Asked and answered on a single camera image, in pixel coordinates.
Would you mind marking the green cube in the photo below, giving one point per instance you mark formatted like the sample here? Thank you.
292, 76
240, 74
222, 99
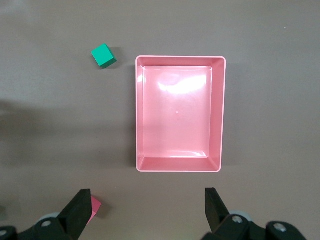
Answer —
103, 55

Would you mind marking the pink cube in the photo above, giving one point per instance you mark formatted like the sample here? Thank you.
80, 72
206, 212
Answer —
95, 206

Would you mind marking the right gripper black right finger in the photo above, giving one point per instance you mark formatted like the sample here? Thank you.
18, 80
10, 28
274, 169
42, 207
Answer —
215, 210

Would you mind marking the pink plastic tray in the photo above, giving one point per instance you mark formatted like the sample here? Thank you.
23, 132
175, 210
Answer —
177, 112

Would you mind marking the brown table cloth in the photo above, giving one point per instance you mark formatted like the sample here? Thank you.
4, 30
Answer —
50, 125

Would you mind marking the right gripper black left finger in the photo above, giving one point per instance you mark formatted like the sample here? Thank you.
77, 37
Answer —
75, 212

